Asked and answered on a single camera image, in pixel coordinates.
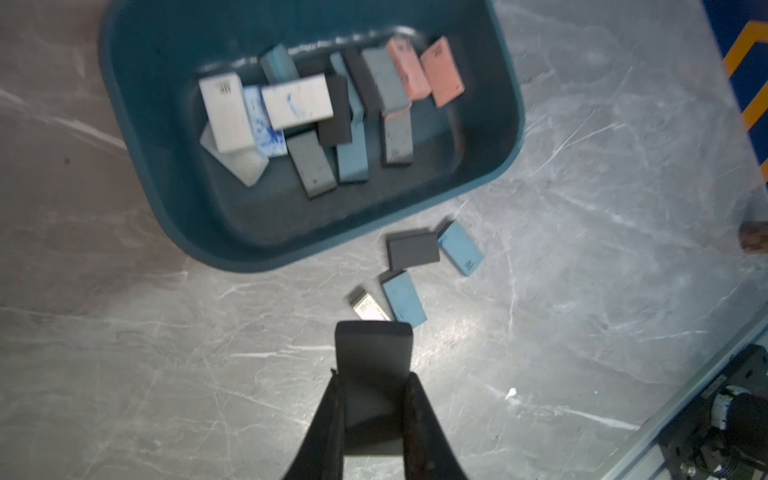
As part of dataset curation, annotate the pink eraser low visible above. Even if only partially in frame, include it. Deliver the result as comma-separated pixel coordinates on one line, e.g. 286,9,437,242
420,36,465,108

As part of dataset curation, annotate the white blue stained eraser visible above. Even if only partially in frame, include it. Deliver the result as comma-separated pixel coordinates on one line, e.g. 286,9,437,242
244,86,288,158

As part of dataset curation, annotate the white eraser low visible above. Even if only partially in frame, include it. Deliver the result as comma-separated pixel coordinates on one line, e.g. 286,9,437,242
261,74,334,130

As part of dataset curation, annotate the white eraser 4B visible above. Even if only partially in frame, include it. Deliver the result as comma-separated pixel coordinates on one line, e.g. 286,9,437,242
199,73,255,153

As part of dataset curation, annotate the teal plastic storage box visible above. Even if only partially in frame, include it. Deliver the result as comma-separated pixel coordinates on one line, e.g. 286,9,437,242
99,1,525,273

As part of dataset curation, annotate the brown tape roll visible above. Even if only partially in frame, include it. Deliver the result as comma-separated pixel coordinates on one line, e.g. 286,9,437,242
738,221,768,255

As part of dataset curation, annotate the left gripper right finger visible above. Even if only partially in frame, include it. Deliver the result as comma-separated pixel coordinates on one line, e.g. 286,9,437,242
402,372,468,480

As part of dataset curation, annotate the teal eraser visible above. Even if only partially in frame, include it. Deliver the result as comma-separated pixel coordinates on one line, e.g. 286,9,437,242
259,44,300,85

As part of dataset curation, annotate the black eraser bottom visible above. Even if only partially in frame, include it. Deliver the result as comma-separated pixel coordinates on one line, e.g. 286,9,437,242
342,48,382,122

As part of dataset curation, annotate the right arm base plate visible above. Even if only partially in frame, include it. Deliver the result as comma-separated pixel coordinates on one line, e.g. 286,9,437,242
658,344,767,479

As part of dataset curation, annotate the pink eraser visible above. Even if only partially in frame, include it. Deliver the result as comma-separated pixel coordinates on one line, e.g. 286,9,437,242
386,37,432,101

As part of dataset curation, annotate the aluminium front rail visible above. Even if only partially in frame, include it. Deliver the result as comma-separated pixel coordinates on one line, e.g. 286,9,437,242
593,305,767,479

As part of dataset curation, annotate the dark grey eraser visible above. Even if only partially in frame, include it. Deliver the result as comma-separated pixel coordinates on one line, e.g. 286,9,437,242
335,320,413,456
386,232,440,271

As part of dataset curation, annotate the black eraser low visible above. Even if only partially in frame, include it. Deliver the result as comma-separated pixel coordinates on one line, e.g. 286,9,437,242
317,75,352,147

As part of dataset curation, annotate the white sleeved eraser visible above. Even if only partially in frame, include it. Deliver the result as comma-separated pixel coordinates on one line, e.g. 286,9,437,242
351,291,391,321

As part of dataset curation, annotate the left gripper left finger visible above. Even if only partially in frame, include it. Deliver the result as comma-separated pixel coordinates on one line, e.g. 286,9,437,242
283,370,345,480

